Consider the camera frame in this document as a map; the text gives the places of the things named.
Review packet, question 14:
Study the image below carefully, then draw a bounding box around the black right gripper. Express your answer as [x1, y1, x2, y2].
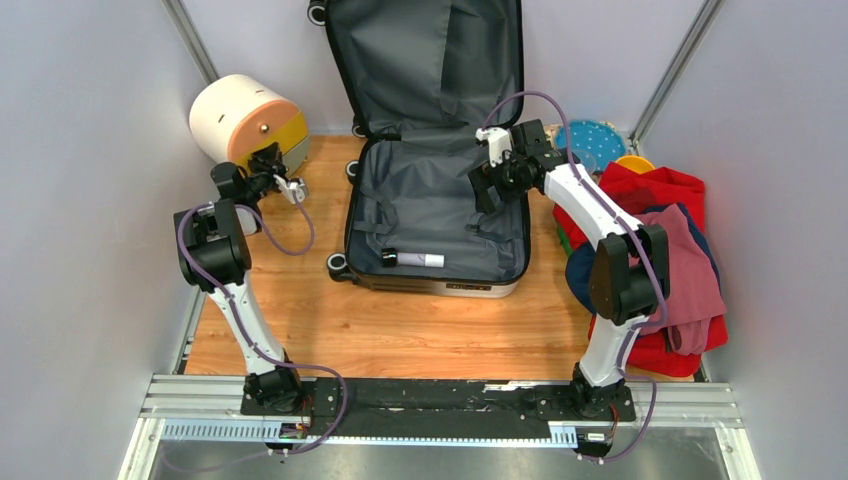
[468, 149, 533, 215]

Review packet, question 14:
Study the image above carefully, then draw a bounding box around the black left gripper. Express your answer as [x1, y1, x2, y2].
[243, 144, 289, 205]

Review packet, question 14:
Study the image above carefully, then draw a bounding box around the cream mini drawer cabinet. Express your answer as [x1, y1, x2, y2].
[188, 74, 310, 172]

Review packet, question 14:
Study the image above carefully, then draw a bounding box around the white tube black cap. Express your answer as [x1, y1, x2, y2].
[381, 248, 445, 268]

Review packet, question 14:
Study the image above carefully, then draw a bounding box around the navy blue garment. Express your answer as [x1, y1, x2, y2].
[564, 201, 722, 318]

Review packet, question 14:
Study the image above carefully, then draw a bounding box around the astronaut print suitcase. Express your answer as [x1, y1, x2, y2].
[307, 0, 531, 298]

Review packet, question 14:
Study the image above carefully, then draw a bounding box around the red garment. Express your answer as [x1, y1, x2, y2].
[553, 162, 730, 379]

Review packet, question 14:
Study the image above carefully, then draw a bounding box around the pink ribbed garment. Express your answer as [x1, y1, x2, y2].
[652, 205, 726, 355]

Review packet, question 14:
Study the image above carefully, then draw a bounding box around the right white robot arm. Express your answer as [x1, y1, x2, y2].
[468, 120, 670, 419]

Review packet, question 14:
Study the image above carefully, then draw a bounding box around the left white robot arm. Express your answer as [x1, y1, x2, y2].
[173, 144, 306, 415]

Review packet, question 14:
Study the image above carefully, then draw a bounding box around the green plastic tray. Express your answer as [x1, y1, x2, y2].
[556, 226, 573, 257]

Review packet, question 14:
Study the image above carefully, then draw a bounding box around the clear plastic cup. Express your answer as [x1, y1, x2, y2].
[573, 150, 597, 175]

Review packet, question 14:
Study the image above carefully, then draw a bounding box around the teal dotted plate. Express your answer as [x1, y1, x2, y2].
[569, 120, 627, 173]

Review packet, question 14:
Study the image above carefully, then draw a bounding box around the orange bowl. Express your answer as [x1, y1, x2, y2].
[615, 155, 656, 174]

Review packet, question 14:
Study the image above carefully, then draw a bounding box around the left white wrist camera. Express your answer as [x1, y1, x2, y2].
[274, 175, 310, 204]

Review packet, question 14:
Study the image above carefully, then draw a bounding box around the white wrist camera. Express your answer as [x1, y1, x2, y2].
[274, 175, 310, 204]
[475, 127, 513, 168]

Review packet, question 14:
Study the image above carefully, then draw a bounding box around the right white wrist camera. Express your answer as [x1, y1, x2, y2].
[475, 127, 513, 168]

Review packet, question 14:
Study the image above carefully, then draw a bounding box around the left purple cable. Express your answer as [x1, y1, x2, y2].
[175, 198, 349, 458]

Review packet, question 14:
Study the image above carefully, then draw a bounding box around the purple cable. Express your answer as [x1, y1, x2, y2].
[175, 198, 349, 458]
[483, 90, 670, 464]

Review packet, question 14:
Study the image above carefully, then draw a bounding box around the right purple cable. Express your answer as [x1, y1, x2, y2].
[483, 90, 670, 464]

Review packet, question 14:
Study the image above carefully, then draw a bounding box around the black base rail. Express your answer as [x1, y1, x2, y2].
[240, 378, 636, 440]

